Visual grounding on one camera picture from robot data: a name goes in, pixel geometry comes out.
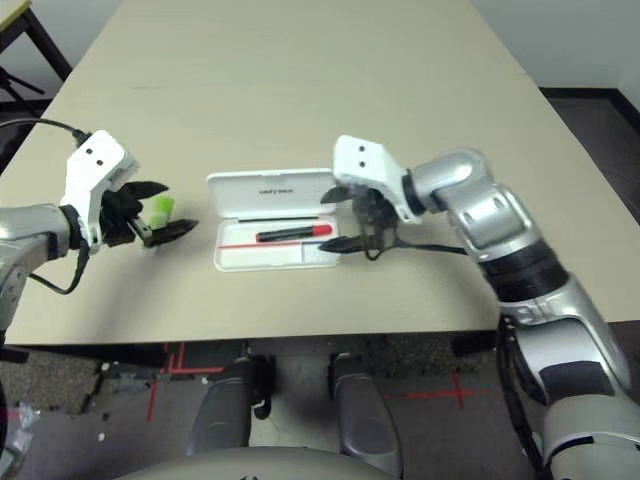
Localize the black tripod stand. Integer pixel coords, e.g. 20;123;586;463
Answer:
0;67;44;119

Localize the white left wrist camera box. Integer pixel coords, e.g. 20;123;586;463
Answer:
59;129;139;251

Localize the white plastic pencil case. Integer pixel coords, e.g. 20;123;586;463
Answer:
206;168;344;273

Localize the grey robot left leg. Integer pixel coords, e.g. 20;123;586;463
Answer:
187;357;276;459

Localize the black marker with red cap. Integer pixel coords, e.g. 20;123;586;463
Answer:
255;224;334;243

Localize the beige side table black frame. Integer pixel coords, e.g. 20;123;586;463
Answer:
0;0;71;84

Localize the grey robot right leg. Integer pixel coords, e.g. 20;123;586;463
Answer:
327;352;404;476

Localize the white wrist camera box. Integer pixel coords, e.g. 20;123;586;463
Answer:
59;129;139;251
332;134;426;224

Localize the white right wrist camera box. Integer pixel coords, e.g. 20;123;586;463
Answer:
332;134;426;224

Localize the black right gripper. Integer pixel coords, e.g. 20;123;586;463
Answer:
318;186;399;255

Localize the grey robot leg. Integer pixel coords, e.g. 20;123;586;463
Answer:
327;352;404;476
187;357;276;459

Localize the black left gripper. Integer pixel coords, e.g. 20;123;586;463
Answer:
99;180;200;248

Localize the grey robot torso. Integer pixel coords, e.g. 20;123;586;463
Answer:
114;446;401;480

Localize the green and white correction tape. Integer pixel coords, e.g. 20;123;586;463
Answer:
141;195;177;251

